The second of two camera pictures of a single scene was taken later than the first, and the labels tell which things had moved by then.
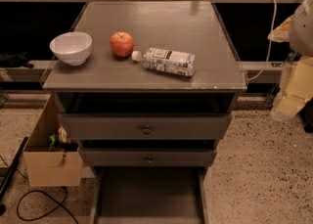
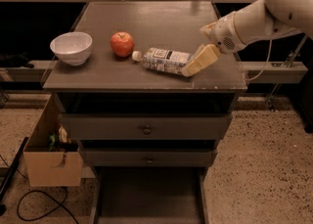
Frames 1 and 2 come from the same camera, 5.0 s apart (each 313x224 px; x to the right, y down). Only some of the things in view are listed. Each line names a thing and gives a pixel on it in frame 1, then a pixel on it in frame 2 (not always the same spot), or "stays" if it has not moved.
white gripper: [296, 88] -> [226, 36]
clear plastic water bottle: [166, 60] stays
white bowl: [73, 48] stays
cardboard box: [43, 165] stays
